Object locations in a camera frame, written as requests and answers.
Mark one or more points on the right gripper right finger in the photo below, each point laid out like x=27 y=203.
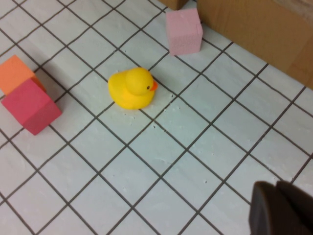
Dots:
x=298 y=213

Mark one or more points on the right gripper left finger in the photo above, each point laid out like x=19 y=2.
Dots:
x=265 y=213

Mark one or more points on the taped cardboard box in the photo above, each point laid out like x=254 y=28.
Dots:
x=256 y=31

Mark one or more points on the yellow rubber duck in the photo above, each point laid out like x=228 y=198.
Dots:
x=129 y=90

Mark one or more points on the light pink foam cube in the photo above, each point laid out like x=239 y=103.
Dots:
x=183 y=31

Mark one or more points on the cardboard box with F2 print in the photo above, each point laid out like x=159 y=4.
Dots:
x=172 y=3

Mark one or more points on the magenta foam cube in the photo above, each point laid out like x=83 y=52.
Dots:
x=29 y=107

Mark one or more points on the orange foam cube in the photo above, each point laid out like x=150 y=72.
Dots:
x=14 y=73

